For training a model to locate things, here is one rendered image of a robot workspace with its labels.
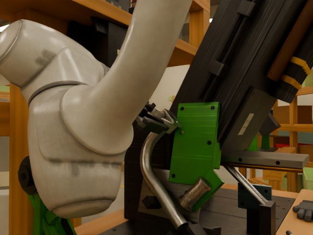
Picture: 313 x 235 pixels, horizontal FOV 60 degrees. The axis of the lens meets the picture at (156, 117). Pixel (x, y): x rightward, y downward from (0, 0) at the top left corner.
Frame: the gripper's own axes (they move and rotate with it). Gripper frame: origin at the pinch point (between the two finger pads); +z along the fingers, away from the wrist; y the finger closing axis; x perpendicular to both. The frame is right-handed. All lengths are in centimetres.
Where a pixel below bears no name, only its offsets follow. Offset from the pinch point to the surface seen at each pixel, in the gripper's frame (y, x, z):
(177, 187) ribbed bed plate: -13.5, 8.7, 6.5
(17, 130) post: 14.4, 26.8, -20.5
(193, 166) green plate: -12.9, 1.3, 4.4
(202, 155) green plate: -12.4, -2.1, 4.4
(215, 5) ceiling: 546, -159, 569
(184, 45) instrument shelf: 36.2, -17.1, 25.8
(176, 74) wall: 650, 79, 795
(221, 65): 0.1, -19.9, 0.0
